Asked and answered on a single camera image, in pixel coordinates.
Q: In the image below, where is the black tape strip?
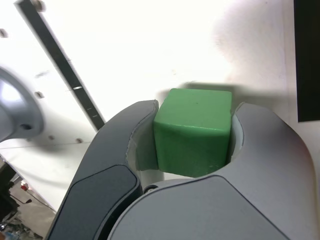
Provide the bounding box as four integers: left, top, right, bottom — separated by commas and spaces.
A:
14, 0, 107, 131

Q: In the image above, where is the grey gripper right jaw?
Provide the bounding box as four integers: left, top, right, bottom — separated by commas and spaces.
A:
104, 101, 317, 240

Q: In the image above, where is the black tape square outline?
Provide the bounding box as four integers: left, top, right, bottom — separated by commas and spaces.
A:
293, 0, 320, 123

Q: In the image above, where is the green cube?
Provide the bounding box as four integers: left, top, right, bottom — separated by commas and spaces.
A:
152, 87, 233, 179

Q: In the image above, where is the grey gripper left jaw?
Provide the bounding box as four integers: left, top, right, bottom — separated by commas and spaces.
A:
46, 99, 161, 240

